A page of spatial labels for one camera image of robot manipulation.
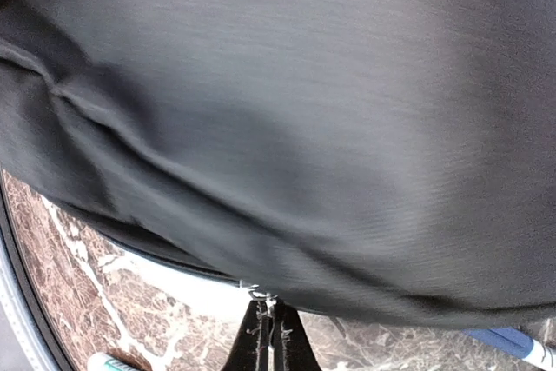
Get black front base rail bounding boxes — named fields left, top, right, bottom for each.
left=0, top=196, right=77, bottom=371

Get blue capped white pen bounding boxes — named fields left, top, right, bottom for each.
left=465, top=328, right=556, bottom=370

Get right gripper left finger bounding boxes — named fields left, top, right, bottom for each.
left=222, top=301, right=272, bottom=371

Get black student backpack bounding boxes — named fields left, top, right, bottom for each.
left=1, top=0, right=555, bottom=328

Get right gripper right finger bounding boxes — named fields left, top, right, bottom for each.
left=272, top=301, right=321, bottom=371

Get green white glue stick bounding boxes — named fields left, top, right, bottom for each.
left=87, top=352, right=127, bottom=371

